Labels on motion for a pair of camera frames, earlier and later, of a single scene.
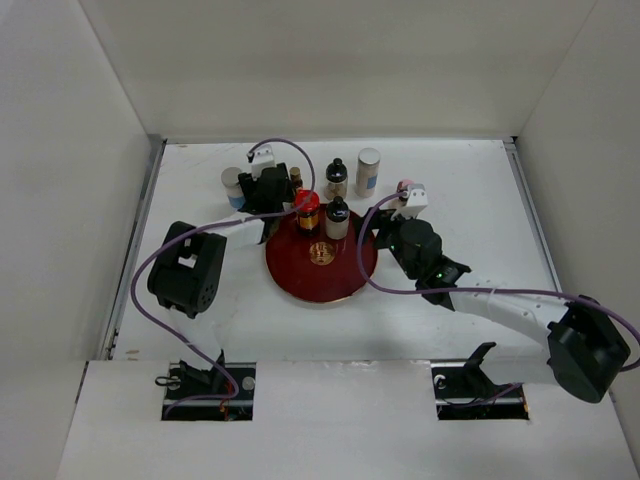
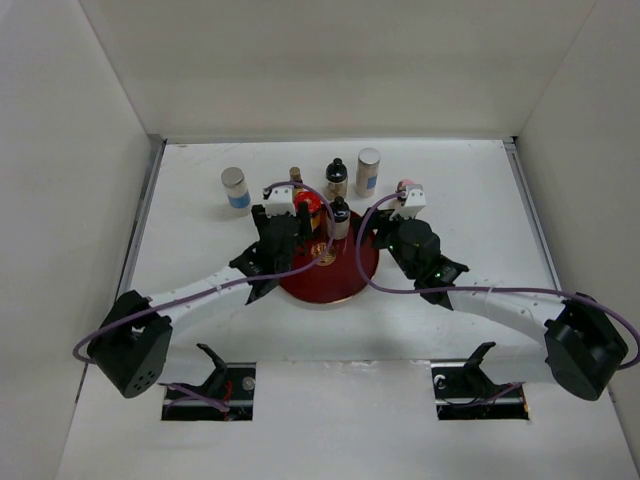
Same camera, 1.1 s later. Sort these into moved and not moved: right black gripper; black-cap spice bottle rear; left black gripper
Moved: left black gripper
Not moved: right black gripper; black-cap spice bottle rear
